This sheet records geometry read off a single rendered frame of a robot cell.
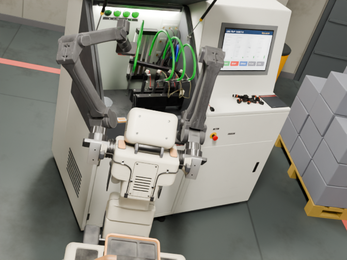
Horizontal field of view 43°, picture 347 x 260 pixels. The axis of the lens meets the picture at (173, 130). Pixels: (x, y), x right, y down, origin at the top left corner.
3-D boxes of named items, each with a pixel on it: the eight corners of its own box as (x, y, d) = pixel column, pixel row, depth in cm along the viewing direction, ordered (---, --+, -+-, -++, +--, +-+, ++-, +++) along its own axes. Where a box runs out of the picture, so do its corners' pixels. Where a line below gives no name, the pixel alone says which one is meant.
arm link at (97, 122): (89, 129, 190) (100, 129, 188) (93, 108, 193) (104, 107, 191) (99, 136, 198) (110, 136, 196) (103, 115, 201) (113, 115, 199)
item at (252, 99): (238, 106, 290) (240, 99, 287) (230, 97, 298) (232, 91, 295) (264, 105, 301) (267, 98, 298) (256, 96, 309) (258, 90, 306)
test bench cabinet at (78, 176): (79, 238, 293) (96, 146, 250) (58, 179, 333) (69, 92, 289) (170, 220, 327) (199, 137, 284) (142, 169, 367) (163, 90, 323)
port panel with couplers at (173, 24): (154, 63, 295) (164, 20, 278) (152, 61, 298) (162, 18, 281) (171, 63, 302) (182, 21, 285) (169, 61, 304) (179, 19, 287)
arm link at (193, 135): (187, 144, 196) (199, 146, 197) (189, 123, 199) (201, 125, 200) (182, 149, 204) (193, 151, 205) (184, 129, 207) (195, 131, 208)
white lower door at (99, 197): (85, 227, 288) (100, 147, 251) (84, 225, 290) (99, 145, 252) (171, 212, 320) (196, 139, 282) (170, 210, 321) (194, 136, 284)
